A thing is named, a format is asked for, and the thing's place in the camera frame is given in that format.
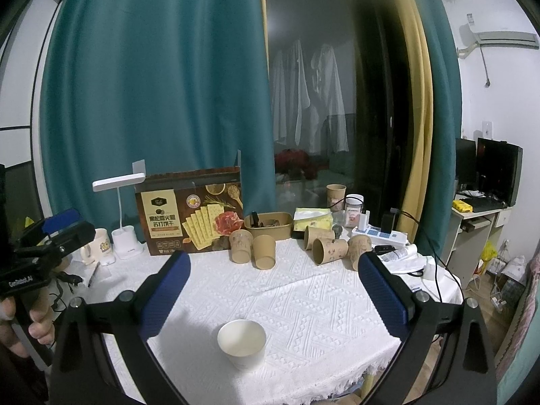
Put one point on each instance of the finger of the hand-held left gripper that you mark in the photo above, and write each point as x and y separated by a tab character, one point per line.
76	234
59	219

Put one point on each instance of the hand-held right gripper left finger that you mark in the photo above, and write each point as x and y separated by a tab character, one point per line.
166	291

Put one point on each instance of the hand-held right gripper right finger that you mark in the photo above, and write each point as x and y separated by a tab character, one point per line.
382	299

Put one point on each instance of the white paper cup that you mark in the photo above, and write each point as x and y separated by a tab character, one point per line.
241	344

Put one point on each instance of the brown paper cup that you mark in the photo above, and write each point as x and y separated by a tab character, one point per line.
336	198
331	252
240	248
263	254
318	235
357	249

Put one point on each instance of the person's left hand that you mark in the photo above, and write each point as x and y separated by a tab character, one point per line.
40	325

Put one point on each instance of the white printed mug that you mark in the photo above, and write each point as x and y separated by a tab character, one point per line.
101	247

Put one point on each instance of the black pen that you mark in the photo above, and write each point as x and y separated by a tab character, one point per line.
93	275

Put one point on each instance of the white tube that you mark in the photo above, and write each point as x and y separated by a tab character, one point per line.
400	254

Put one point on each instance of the white desk lamp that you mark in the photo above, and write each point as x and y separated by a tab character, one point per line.
126	240

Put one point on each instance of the white power strip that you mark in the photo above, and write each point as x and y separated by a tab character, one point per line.
390	236

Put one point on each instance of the brown cracker box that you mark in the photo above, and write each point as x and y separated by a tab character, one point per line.
168	219

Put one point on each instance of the black power adapter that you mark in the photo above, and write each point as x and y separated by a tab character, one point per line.
388	221

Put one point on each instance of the white textured tablecloth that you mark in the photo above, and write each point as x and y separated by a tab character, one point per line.
295	303

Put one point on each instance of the clear jar with white lid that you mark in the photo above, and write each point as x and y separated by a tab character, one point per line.
353	211

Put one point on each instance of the white computer desk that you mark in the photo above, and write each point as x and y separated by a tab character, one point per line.
468	236

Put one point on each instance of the yellow tissue pack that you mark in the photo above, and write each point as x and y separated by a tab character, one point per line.
312	217

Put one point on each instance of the yellow plastic bag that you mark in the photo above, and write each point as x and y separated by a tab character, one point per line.
489	252

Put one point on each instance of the brown paper bowl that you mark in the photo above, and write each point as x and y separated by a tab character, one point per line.
270	230

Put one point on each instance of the yellow box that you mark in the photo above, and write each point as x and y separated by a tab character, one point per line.
462	206

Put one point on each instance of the teal curtain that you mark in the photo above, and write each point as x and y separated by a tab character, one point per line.
147	93
443	114

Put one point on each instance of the small black monitor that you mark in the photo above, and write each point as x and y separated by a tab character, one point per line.
465	164

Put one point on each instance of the large black monitor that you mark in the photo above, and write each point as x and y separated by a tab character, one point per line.
498	168

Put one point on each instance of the glass sliding door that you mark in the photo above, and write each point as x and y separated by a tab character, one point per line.
371	114

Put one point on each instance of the yellow curtain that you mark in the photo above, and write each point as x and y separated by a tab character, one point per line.
417	93

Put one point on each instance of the hanging white clothes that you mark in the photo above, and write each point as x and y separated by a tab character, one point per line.
308	93

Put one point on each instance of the white air conditioner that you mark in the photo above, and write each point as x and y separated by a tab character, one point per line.
506	36

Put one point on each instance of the white wall socket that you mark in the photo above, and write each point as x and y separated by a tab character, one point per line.
487	130

